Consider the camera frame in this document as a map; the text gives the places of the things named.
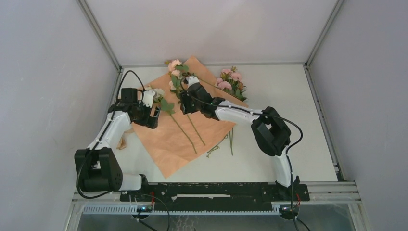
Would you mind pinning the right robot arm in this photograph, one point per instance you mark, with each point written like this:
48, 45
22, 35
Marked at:
274, 135

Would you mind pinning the black mounting base rail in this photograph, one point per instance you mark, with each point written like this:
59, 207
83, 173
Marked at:
237, 204

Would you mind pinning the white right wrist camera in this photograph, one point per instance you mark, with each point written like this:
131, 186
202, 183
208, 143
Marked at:
191, 80

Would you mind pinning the brown wrapping paper sheet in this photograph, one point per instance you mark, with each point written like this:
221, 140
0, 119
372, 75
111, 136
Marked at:
167, 146

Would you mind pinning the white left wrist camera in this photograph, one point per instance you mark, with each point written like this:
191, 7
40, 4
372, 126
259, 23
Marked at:
148, 98

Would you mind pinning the pink fake rose bunch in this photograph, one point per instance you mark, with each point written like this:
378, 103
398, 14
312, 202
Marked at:
230, 81

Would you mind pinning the pink fake rose sprig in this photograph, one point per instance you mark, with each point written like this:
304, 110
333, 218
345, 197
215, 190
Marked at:
169, 109

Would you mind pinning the pink fake rose stem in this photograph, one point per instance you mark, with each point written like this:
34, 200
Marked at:
177, 71

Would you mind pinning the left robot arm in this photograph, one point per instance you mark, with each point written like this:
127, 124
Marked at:
97, 167

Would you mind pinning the tan ribbon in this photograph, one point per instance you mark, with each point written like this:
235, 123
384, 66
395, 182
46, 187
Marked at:
122, 142

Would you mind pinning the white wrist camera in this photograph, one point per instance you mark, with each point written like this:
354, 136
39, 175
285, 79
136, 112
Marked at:
191, 80
148, 98

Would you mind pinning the aluminium frame rail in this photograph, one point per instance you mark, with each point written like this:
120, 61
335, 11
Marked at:
306, 192

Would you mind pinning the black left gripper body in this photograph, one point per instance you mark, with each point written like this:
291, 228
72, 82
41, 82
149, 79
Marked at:
143, 118

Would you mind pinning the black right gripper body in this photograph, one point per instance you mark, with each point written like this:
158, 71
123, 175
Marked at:
193, 105

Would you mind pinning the white slotted cable duct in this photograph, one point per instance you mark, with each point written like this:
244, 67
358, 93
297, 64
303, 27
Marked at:
105, 209

